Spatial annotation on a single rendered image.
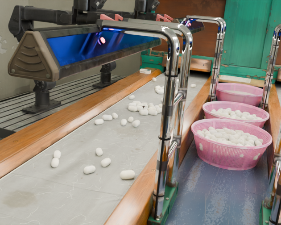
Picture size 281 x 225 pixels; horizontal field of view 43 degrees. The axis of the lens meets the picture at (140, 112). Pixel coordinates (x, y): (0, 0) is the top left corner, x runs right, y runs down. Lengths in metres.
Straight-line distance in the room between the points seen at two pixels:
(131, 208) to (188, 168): 0.44
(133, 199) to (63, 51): 0.35
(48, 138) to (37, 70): 0.57
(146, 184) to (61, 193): 0.19
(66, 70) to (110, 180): 0.40
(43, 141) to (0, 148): 0.12
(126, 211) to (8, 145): 0.43
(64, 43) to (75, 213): 0.35
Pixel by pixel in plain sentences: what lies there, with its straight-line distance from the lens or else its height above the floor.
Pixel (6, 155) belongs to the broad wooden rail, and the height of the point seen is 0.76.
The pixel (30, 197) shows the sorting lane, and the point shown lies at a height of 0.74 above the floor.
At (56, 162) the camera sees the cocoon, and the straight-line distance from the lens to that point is 0.93.
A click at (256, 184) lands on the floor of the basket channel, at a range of 1.11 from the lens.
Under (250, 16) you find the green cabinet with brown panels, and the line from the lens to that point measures 2.19.
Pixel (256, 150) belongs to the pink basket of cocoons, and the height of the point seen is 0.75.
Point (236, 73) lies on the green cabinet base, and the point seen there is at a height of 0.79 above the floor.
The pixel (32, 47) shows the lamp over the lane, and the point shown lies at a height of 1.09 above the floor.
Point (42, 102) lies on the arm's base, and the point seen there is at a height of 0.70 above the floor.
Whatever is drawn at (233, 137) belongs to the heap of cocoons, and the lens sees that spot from 1.25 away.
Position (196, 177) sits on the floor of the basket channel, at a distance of 1.08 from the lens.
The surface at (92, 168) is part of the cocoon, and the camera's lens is 0.90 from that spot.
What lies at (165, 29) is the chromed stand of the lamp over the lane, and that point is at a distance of 0.67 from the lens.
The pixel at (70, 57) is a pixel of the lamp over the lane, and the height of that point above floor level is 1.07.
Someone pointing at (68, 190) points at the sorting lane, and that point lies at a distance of 0.84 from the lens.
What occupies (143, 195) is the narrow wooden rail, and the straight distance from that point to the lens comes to 0.78.
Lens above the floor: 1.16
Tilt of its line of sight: 17 degrees down
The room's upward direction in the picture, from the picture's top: 5 degrees clockwise
